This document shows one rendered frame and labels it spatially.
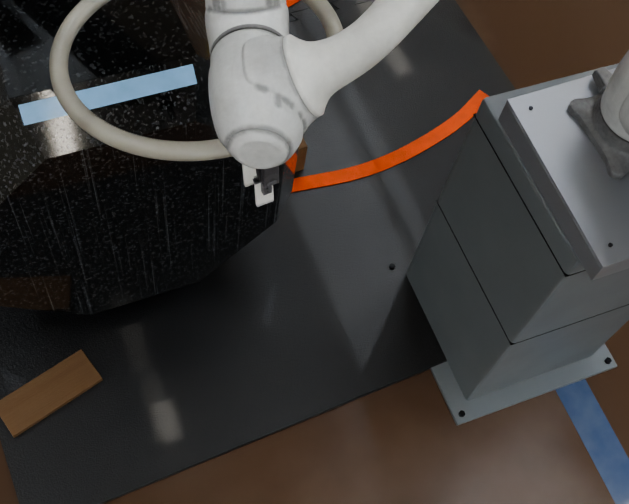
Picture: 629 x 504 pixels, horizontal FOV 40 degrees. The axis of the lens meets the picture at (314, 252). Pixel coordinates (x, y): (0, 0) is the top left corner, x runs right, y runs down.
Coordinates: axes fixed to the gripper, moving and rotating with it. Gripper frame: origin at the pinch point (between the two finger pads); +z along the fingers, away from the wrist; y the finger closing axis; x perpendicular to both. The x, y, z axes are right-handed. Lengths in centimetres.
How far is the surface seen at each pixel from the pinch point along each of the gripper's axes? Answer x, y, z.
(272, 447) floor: 2, -3, 99
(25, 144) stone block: 30.9, 36.2, 11.7
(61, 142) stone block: 24.8, 34.2, 12.2
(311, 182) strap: -42, 63, 88
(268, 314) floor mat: -12, 30, 93
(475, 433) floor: -48, -21, 104
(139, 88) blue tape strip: 8.0, 36.5, 7.7
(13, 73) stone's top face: 28, 46, 3
